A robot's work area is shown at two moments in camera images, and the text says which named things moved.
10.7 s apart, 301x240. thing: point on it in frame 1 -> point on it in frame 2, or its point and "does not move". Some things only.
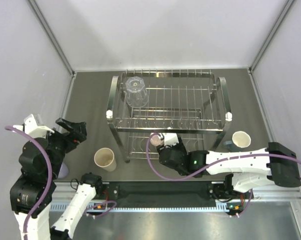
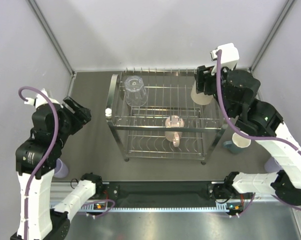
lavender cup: [64, 171] does not move
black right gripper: [180, 145] -> [204, 75]
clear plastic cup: [137, 95] does not move
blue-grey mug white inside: [240, 139] does not move
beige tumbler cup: [104, 157] -> [200, 98]
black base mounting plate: [165, 194] does not move
